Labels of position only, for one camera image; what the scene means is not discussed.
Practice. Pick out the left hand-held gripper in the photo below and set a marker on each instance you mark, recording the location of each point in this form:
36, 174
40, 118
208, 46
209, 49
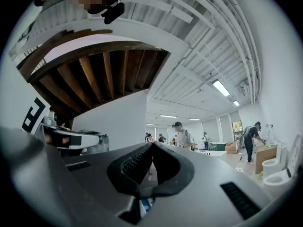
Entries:
32, 117

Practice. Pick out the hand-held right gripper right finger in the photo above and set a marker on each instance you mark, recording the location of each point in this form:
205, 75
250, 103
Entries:
201, 202

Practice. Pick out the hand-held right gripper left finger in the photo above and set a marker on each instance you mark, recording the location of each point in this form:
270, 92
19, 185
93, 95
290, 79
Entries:
82, 193

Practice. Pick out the person's left hand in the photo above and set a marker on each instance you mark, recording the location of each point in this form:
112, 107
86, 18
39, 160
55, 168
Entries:
48, 139

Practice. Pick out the white low platform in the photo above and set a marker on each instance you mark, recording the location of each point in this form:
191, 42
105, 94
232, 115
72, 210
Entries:
211, 154

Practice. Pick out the green table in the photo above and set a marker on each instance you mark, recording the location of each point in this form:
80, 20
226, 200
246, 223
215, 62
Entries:
219, 146

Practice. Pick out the printed cardboard box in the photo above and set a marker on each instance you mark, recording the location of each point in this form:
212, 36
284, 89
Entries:
231, 148

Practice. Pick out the wooden staircase underside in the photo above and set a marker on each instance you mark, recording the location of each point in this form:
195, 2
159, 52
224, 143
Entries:
94, 74

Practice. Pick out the long ceiling light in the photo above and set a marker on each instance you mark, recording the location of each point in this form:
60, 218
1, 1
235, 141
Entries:
168, 116
194, 119
220, 87
236, 103

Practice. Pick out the white toilet with raised lid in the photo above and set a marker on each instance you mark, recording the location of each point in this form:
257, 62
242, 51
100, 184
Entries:
277, 182
272, 167

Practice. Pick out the cardboard box beside toilets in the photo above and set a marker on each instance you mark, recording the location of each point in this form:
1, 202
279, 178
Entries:
266, 158

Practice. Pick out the window with greenery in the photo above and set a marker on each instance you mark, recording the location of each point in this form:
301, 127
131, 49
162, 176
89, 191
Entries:
237, 126

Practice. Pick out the row of white ceiling pipes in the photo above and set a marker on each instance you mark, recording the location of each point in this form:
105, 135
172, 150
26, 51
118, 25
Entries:
236, 32

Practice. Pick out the black head camera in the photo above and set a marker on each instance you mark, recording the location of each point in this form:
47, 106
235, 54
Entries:
114, 13

